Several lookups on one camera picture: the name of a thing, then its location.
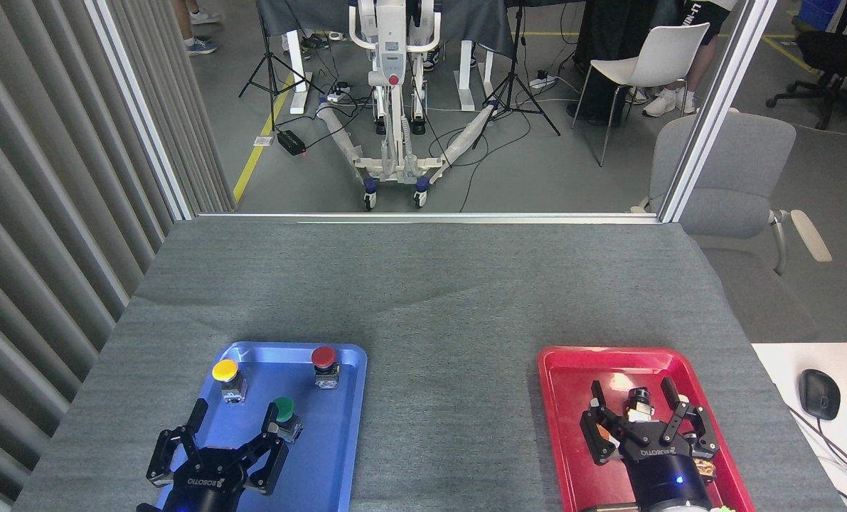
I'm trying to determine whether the white stand on wheels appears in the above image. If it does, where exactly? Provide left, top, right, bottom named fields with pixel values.
left=315, top=0, right=499, bottom=211

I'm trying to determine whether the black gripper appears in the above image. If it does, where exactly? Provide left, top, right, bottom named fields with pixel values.
left=146, top=398, right=290, bottom=512
left=581, top=377, right=721, bottom=512

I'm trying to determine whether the silver frame post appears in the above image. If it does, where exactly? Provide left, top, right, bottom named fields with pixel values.
left=85, top=0, right=198, bottom=221
left=658, top=0, right=778, bottom=223

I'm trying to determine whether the silver frame rail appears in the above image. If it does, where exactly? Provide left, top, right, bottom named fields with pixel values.
left=196, top=211, right=662, bottom=225

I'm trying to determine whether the white desk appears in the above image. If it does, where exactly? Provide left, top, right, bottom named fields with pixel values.
left=750, top=343, right=847, bottom=512

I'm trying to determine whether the black office chair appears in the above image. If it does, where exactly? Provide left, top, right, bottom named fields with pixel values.
left=766, top=0, right=847, bottom=131

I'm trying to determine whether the black selector switch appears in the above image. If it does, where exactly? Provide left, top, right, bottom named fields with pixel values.
left=625, top=388, right=656, bottom=422

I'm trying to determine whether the green push button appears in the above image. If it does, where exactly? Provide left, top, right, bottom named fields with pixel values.
left=265, top=397, right=304, bottom=444

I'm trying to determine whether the blue plastic tray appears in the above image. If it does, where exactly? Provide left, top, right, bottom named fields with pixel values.
left=154, top=341, right=368, bottom=512

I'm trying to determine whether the yellow push button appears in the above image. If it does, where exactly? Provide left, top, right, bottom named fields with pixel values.
left=211, top=358, right=248, bottom=405

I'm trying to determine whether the black tripod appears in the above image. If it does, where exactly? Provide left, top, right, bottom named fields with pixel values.
left=473, top=0, right=561, bottom=150
left=238, top=0, right=324, bottom=133

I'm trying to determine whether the red push button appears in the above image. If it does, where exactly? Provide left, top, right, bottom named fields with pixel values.
left=311, top=346, right=341, bottom=390

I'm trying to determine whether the white plastic chair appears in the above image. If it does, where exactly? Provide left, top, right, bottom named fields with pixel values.
left=571, top=23, right=710, bottom=168

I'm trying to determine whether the grey office chair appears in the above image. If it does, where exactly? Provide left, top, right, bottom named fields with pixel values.
left=631, top=108, right=833, bottom=342

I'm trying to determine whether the red plastic tray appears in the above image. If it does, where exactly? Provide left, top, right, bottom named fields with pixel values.
left=537, top=346, right=757, bottom=512

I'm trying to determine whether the black computer mouse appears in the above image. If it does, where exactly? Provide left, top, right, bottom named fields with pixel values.
left=799, top=368, right=842, bottom=422

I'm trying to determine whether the grey table cloth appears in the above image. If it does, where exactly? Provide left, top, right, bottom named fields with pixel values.
left=11, top=217, right=847, bottom=512

